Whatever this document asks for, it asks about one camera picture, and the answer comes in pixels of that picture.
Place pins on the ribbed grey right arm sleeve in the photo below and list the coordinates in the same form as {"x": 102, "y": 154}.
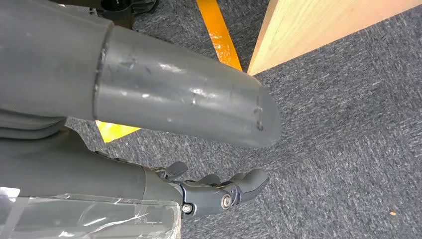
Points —
{"x": 26, "y": 127}

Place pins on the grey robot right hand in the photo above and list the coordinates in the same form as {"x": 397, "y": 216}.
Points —
{"x": 165, "y": 92}

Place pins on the light wooden desk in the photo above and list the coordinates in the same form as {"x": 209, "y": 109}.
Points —
{"x": 313, "y": 29}

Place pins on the yellow floor tape strip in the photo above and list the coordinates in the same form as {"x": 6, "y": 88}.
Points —
{"x": 217, "y": 33}

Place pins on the clear plastic cover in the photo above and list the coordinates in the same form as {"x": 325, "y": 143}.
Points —
{"x": 99, "y": 221}

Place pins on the black robot foot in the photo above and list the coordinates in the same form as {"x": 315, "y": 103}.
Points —
{"x": 118, "y": 13}

